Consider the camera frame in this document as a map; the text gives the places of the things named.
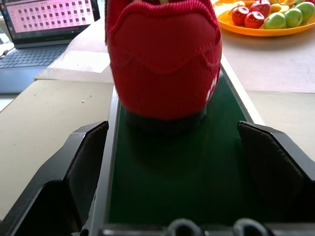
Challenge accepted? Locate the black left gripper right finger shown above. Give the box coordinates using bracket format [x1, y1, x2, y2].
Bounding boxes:
[237, 120, 315, 236]

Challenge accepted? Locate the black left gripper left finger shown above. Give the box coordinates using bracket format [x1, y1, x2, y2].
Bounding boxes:
[0, 120, 109, 236]

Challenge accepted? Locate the green conveyor belt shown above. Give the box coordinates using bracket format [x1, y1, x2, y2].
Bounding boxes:
[91, 58, 266, 236]

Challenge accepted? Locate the red knit shoe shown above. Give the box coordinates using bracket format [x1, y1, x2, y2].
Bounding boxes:
[104, 0, 222, 133]

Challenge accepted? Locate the grey laptop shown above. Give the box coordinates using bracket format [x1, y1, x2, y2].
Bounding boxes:
[0, 0, 101, 95]

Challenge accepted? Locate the orange fruit plate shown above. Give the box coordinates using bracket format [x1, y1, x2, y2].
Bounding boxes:
[212, 0, 315, 37]

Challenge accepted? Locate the green apple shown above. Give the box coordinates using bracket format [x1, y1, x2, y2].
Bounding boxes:
[294, 1, 315, 23]
[263, 12, 287, 30]
[283, 8, 303, 29]

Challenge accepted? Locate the red apple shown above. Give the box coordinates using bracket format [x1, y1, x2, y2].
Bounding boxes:
[244, 11, 265, 29]
[249, 0, 271, 17]
[231, 6, 250, 26]

